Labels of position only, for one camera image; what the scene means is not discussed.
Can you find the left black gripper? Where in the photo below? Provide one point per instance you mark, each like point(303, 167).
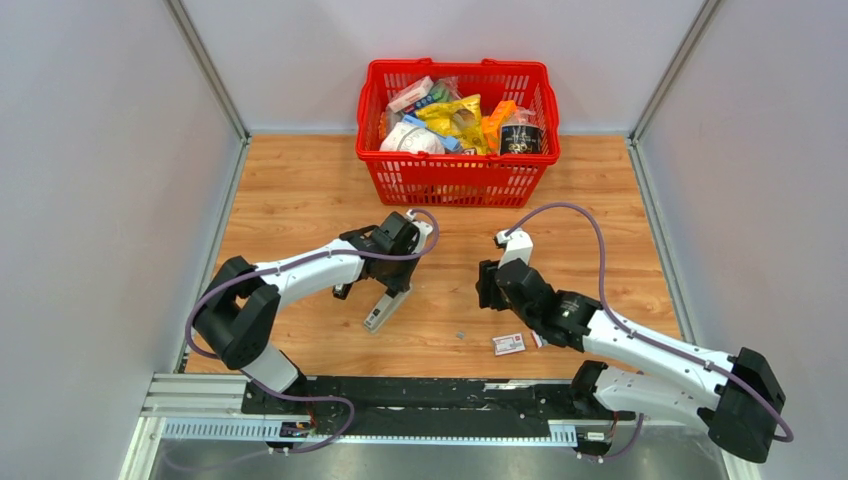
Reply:
point(401, 284)

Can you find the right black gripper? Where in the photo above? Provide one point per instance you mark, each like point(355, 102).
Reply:
point(487, 291)

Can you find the grey and black stapler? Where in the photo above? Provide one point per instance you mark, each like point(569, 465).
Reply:
point(388, 304)

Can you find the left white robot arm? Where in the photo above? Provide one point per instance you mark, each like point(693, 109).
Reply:
point(233, 319)

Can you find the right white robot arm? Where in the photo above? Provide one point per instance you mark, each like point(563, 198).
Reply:
point(736, 399)

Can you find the red white staple box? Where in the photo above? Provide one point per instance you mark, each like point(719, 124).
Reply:
point(508, 344)

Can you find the grey staple strip box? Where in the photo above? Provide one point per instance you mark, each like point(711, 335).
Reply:
point(538, 340)

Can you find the red plastic shopping basket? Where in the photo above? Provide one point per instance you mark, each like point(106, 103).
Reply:
point(492, 180)

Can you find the white round package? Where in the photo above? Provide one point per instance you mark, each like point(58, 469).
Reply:
point(410, 138)

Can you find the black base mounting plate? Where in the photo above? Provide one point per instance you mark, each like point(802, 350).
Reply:
point(447, 407)

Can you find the black can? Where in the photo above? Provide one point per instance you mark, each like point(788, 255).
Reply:
point(520, 138)

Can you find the orange package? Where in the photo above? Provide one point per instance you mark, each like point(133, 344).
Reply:
point(491, 124)

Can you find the yellow snack bag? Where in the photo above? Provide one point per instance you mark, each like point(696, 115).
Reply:
point(460, 118)

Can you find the white pink box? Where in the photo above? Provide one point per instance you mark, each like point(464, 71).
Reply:
point(412, 97)

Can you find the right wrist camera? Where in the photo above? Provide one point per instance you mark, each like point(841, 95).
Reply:
point(516, 245)

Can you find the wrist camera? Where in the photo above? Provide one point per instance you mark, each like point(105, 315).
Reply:
point(424, 230)
point(516, 245)

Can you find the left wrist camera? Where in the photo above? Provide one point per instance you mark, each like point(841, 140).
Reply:
point(424, 230)

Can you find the aluminium frame rail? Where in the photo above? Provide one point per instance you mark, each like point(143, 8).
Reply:
point(208, 407)

